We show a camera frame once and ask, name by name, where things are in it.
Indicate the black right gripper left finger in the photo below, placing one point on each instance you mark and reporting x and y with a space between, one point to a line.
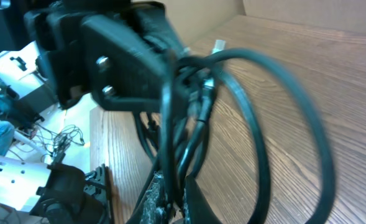
152 206

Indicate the black USB cable metal plug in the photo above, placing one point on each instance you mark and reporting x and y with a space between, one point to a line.
176 166

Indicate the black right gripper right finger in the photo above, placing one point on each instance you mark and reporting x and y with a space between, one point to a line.
196 209

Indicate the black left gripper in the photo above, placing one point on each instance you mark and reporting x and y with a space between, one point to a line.
124 54

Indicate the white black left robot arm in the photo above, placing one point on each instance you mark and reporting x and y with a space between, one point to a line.
57 192

